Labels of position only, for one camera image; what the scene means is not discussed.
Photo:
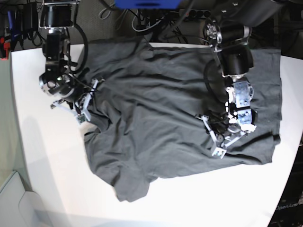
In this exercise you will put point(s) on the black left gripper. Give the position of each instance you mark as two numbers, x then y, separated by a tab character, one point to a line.
226	134

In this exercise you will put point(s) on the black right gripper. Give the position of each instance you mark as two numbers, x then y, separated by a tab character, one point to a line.
76	94

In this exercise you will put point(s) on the dark grey t-shirt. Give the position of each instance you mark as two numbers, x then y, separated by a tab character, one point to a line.
145	113

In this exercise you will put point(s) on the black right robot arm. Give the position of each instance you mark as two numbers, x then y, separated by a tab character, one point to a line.
63	77

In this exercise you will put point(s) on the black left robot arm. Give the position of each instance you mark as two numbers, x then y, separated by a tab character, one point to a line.
229	29

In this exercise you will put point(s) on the blue orange clamp tool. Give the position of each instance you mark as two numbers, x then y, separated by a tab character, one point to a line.
7	30

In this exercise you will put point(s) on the blue box overhead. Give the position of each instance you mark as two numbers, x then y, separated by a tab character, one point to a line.
147	4

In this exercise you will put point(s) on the black power strip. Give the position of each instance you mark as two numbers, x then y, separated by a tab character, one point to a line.
198	14

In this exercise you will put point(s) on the grey bin corner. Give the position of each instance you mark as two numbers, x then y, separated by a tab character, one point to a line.
18	208

